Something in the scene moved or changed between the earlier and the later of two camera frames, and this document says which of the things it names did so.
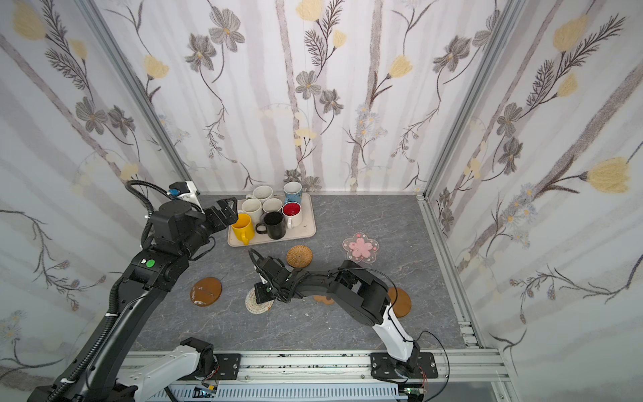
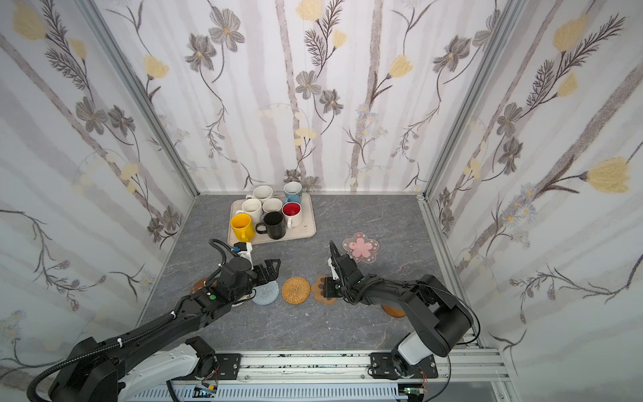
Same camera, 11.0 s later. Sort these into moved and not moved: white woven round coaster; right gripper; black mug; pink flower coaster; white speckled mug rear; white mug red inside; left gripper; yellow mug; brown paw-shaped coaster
Moved: left gripper; white woven round coaster; right gripper
Not moved: yellow mug; white mug red inside; black mug; pink flower coaster; brown paw-shaped coaster; white speckled mug rear
